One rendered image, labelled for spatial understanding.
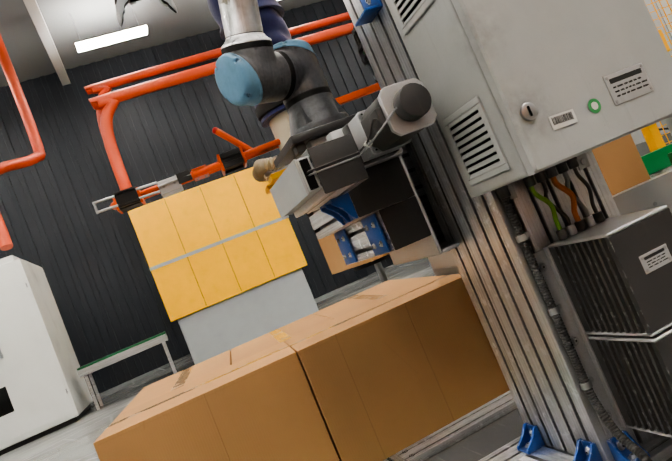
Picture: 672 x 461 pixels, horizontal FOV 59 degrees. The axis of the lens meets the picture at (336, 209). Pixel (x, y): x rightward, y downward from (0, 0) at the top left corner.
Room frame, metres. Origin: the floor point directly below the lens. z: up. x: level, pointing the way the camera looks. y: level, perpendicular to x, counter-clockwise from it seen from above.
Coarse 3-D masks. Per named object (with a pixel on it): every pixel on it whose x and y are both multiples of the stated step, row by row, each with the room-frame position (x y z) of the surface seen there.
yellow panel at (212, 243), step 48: (192, 192) 8.95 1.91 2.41; (240, 192) 9.16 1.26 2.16; (144, 240) 8.67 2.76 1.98; (192, 240) 8.87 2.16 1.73; (240, 240) 9.07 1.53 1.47; (288, 240) 9.29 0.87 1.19; (192, 288) 8.79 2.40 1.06; (240, 288) 8.99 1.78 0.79; (288, 288) 9.25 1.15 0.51; (192, 336) 8.76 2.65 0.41; (240, 336) 8.96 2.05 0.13
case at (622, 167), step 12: (612, 144) 2.01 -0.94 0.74; (624, 144) 2.02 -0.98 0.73; (600, 156) 2.00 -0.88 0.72; (612, 156) 2.01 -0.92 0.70; (624, 156) 2.01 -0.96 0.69; (636, 156) 2.02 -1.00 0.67; (600, 168) 1.99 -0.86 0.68; (612, 168) 2.00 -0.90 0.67; (624, 168) 2.01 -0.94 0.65; (636, 168) 2.02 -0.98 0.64; (612, 180) 2.00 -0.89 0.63; (624, 180) 2.01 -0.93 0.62; (636, 180) 2.02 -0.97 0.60; (612, 192) 1.99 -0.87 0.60
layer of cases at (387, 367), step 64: (320, 320) 2.33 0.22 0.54; (384, 320) 1.82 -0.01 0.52; (448, 320) 1.86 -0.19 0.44; (192, 384) 2.00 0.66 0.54; (256, 384) 1.73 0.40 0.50; (320, 384) 1.77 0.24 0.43; (384, 384) 1.80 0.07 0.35; (448, 384) 1.84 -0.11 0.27; (128, 448) 1.65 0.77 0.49; (192, 448) 1.68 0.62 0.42; (256, 448) 1.71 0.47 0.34; (320, 448) 1.75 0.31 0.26; (384, 448) 1.79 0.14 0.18
